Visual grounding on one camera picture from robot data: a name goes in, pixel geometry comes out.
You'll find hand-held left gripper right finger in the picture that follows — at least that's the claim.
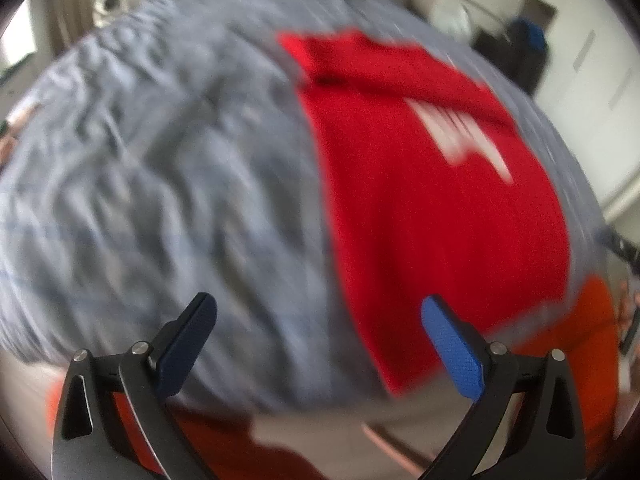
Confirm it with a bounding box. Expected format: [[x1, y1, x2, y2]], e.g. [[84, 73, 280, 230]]
[[419, 296, 588, 480]]

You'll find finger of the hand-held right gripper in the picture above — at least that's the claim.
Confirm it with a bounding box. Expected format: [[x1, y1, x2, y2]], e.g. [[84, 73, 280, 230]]
[[599, 225, 640, 277]]

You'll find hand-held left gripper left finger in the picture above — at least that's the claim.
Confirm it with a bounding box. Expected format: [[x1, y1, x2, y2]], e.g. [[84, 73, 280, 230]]
[[50, 291, 218, 480]]

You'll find red sweater with white figure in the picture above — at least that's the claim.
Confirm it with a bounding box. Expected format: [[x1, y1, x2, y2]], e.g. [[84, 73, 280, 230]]
[[277, 30, 573, 398]]

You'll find person's orange clothing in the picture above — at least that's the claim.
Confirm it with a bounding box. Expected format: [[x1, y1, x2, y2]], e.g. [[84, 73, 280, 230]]
[[45, 275, 623, 480]]

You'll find grey checked bed cover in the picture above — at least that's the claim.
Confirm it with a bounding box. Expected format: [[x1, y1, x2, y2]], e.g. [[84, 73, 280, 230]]
[[0, 0, 608, 416]]

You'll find black and blue backpack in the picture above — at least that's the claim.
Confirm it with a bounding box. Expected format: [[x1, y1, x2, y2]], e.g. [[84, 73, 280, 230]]
[[502, 17, 551, 96]]

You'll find white nightstand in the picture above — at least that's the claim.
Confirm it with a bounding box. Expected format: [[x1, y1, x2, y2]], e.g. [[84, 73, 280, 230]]
[[412, 0, 478, 38]]

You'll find white round camera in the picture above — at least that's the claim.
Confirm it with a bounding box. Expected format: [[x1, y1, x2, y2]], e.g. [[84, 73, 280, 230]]
[[92, 0, 126, 23]]

